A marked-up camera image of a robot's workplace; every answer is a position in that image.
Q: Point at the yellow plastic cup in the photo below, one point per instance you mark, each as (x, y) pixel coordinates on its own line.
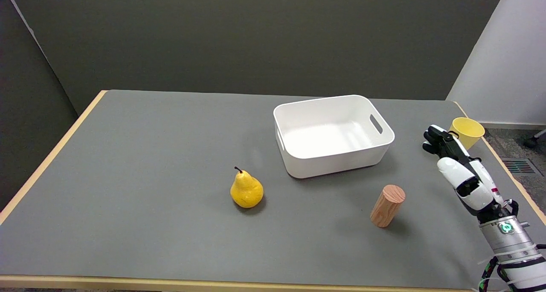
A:
(469, 130)

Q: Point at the wooden cylinder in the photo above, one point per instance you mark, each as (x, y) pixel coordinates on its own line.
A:
(387, 206)

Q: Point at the yellow pear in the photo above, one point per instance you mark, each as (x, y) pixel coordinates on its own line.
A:
(246, 192)

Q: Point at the black chair leg caster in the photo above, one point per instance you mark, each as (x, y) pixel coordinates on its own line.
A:
(532, 142)

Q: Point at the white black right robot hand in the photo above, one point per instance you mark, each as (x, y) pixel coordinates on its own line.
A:
(469, 181)

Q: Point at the floor vent grille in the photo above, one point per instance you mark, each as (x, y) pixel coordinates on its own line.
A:
(518, 166)

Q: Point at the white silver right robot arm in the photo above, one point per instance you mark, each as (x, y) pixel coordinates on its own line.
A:
(514, 245)

